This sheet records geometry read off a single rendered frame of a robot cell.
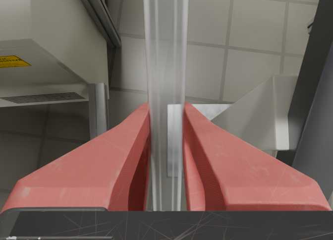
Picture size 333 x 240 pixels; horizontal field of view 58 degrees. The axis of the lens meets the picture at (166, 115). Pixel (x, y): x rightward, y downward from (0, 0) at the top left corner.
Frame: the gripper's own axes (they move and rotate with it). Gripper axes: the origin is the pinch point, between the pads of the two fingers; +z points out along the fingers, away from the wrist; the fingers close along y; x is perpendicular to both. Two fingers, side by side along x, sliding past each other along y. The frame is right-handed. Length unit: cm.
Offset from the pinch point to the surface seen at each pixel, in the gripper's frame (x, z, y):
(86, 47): 23, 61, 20
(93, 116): 36, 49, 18
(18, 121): 56, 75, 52
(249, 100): 9.0, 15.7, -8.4
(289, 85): 4.2, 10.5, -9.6
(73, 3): 11, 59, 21
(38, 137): 60, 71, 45
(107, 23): 22, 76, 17
